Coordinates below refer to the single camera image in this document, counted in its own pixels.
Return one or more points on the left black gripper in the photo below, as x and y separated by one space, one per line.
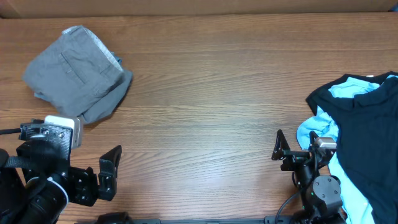
84 180

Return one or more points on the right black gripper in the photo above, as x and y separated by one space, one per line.
282 150

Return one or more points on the grey shorts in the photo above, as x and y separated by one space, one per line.
79 76

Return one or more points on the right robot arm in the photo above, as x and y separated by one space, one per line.
320 194

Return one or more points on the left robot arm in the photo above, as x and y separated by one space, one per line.
39 182

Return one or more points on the dark navy t-shirt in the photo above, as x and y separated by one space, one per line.
370 140

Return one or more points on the light blue t-shirt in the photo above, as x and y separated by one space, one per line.
329 130

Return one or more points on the folded blue denim jeans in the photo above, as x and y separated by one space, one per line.
119 60

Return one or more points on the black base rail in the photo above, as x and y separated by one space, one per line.
124 218

